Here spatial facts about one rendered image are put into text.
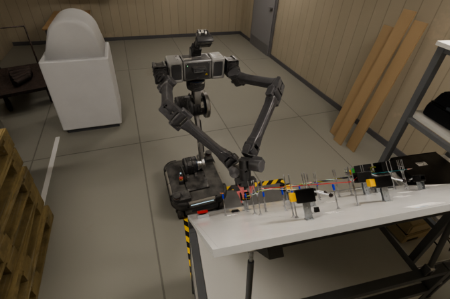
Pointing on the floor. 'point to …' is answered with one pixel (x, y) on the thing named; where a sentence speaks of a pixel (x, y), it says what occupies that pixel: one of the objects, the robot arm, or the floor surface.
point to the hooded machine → (80, 73)
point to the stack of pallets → (21, 226)
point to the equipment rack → (420, 258)
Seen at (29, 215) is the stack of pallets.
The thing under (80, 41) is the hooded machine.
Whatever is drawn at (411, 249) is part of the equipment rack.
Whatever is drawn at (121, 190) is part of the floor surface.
